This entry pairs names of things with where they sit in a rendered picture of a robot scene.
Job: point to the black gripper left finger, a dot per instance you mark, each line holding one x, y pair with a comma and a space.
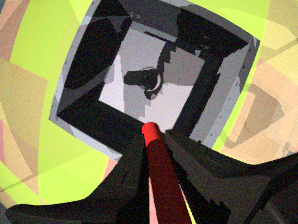
122, 198

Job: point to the grey open box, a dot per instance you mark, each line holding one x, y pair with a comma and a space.
229, 53

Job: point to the grey square plate with hole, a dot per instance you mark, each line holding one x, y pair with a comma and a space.
127, 89

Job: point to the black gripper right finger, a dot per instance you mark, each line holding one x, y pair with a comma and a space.
220, 189

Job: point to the red peg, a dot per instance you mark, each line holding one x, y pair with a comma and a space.
167, 195

